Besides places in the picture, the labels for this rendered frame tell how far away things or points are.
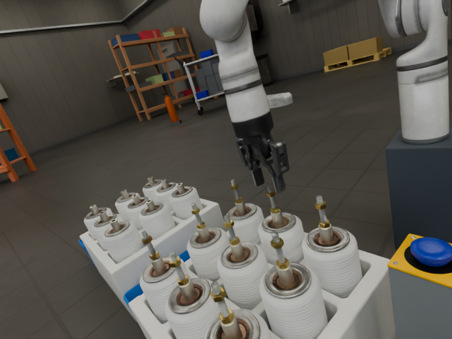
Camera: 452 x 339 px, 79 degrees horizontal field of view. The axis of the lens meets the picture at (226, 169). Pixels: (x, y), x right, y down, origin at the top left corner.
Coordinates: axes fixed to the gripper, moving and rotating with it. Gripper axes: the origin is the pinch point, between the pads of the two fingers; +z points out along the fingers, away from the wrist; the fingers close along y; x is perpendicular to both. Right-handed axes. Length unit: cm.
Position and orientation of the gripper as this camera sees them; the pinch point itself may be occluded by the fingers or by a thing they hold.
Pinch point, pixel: (268, 182)
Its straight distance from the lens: 56.5
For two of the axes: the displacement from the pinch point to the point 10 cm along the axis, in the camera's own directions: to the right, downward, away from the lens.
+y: 4.7, 1.6, -8.7
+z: 2.9, 9.0, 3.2
